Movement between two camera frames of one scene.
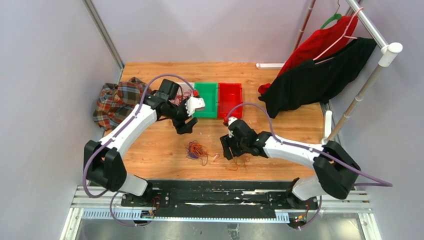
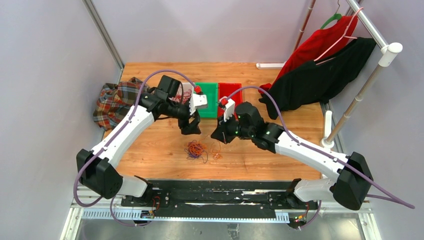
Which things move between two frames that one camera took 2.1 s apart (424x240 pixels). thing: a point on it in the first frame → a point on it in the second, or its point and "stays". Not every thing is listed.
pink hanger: [335, 43] stays
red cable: [185, 94] stays
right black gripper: [227, 153] → [220, 133]
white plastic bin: [184, 92] stays
